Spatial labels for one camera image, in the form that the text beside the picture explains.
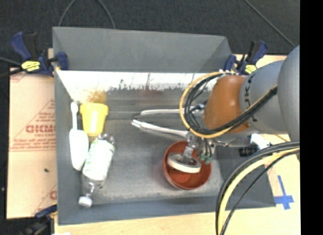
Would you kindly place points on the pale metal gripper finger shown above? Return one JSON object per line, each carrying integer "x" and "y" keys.
{"x": 187, "y": 156}

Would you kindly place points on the red-brown bowl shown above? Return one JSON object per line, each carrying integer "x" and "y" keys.
{"x": 186, "y": 179}

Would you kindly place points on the silver metal tongs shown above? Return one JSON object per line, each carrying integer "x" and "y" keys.
{"x": 156, "y": 128}

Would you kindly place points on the grey metal bin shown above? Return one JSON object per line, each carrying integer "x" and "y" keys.
{"x": 141, "y": 173}

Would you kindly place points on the clear plastic bottle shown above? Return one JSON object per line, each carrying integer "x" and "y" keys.
{"x": 99, "y": 158}

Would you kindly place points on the yellow plastic cup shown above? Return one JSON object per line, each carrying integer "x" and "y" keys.
{"x": 94, "y": 117}

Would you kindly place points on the white plastic scoop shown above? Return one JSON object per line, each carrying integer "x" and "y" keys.
{"x": 78, "y": 148}

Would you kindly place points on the brown cardboard board red print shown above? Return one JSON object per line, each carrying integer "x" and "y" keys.
{"x": 30, "y": 102}

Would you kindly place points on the black cylinder on white bracket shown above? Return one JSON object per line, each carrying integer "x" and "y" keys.
{"x": 258, "y": 140}

